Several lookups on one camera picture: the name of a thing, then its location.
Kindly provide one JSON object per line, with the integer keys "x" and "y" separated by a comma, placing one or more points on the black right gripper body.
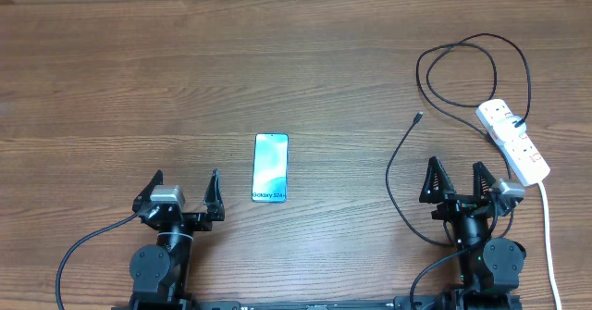
{"x": 453, "y": 206}

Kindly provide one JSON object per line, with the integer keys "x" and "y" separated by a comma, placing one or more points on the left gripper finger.
{"x": 212, "y": 199}
{"x": 144, "y": 196}

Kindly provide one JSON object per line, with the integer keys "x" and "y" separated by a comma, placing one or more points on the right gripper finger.
{"x": 437, "y": 187}
{"x": 482, "y": 180}

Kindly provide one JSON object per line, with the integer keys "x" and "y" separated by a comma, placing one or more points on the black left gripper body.
{"x": 193, "y": 221}

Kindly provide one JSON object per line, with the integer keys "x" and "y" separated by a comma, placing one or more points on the Samsung Galaxy smartphone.
{"x": 270, "y": 168}

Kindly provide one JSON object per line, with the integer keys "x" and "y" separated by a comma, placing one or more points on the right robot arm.
{"x": 489, "y": 265}

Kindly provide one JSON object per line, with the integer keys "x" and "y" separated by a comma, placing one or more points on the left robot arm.
{"x": 160, "y": 271}

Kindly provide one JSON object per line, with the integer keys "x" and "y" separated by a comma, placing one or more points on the white charger plug adapter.
{"x": 508, "y": 129}

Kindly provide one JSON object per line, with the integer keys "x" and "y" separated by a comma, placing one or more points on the white power strip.
{"x": 526, "y": 161}

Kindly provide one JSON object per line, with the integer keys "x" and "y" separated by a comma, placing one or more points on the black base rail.
{"x": 398, "y": 303}

